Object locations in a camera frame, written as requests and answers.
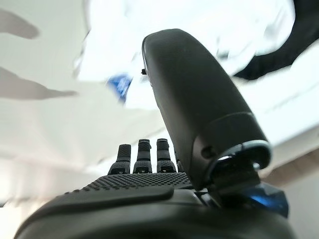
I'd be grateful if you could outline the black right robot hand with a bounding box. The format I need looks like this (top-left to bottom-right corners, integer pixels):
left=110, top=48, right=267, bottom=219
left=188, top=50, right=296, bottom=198
left=13, top=28, right=298, bottom=239

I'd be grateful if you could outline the white garment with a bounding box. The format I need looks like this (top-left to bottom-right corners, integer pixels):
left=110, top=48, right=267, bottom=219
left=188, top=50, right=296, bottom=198
left=74, top=0, right=297, bottom=111

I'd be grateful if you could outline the black garment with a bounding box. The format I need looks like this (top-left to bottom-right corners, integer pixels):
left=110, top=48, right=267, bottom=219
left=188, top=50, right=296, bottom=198
left=233, top=0, right=319, bottom=81

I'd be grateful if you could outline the bed with beige cover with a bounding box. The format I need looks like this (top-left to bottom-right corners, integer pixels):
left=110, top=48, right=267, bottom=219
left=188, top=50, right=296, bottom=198
left=0, top=0, right=319, bottom=207

